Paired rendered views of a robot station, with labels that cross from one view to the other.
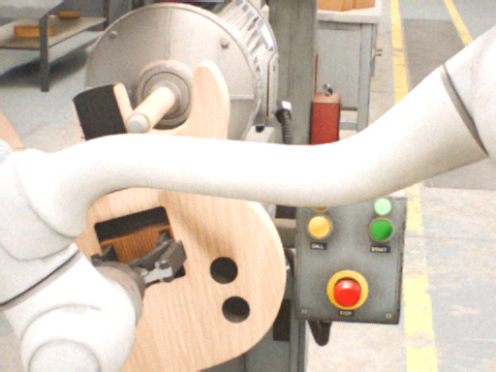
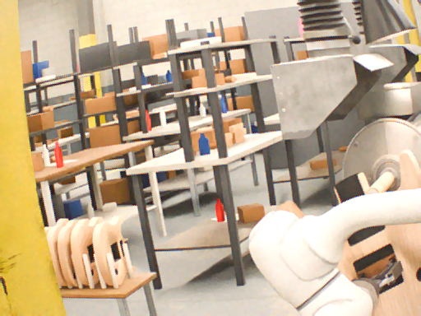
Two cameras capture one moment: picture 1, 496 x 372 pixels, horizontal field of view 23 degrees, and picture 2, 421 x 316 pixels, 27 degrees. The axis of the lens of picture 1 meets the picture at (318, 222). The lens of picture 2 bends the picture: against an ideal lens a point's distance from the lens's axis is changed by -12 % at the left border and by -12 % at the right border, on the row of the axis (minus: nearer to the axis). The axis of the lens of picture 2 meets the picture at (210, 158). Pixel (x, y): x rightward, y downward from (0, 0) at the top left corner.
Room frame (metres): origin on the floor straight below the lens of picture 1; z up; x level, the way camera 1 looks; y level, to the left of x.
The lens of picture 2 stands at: (-0.28, -0.11, 1.55)
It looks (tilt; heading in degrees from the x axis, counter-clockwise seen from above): 6 degrees down; 21
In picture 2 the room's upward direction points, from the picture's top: 9 degrees counter-clockwise
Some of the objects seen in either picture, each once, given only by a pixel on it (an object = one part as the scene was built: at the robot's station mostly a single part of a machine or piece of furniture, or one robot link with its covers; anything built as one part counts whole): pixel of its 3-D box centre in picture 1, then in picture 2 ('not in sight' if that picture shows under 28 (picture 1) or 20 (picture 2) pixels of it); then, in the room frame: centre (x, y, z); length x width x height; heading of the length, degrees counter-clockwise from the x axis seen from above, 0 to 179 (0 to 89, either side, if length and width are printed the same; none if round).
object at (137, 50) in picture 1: (193, 75); (404, 163); (1.90, 0.21, 1.25); 0.41 x 0.27 x 0.26; 178
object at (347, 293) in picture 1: (347, 292); not in sight; (1.67, -0.05, 0.97); 0.04 x 0.04 x 0.04; 88
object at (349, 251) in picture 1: (333, 254); not in sight; (1.80, -0.03, 0.99); 0.24 x 0.21 x 0.26; 178
